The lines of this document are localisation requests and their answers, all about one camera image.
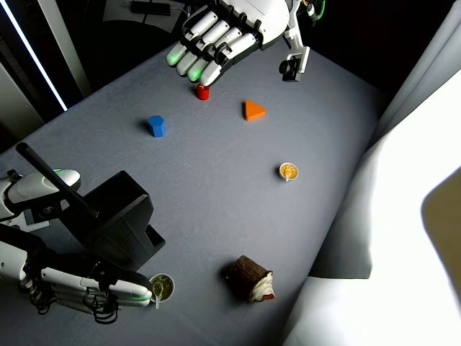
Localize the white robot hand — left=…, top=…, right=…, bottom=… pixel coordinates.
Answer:
left=165, top=0, right=291, bottom=88
left=0, top=168, right=154, bottom=324

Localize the orange triangle block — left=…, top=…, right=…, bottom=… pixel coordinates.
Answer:
left=243, top=99, right=267, bottom=122

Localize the toy green soup bowl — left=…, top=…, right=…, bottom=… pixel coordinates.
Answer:
left=148, top=272, right=176, bottom=310

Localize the black power strip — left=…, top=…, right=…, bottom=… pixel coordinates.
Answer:
left=130, top=0, right=172, bottom=17

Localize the blue hexagon block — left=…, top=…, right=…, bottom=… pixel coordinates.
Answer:
left=146, top=115, right=168, bottom=138

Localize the small toy coffee cup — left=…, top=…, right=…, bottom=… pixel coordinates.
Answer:
left=279, top=161, right=300, bottom=183

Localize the grey table cloth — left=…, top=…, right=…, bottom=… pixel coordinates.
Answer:
left=0, top=27, right=388, bottom=346

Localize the brown toy cupcake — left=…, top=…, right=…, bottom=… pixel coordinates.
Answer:
left=225, top=254, right=277, bottom=303

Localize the bright light strip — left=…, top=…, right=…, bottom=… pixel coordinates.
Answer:
left=0, top=0, right=69, bottom=112

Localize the white curtain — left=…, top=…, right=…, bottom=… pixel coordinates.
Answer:
left=282, top=0, right=461, bottom=346

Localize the beige panel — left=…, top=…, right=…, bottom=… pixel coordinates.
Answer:
left=420, top=167, right=461, bottom=307

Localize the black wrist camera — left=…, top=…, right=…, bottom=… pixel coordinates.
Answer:
left=279, top=30, right=311, bottom=84

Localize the white frame post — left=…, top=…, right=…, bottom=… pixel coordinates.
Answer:
left=37, top=0, right=91, bottom=97

